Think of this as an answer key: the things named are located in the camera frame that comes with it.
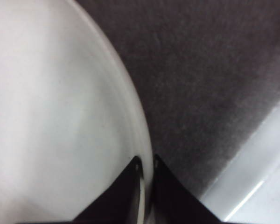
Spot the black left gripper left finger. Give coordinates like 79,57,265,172
20,156,144,224

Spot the white plate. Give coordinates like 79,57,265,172
0,0,154,224

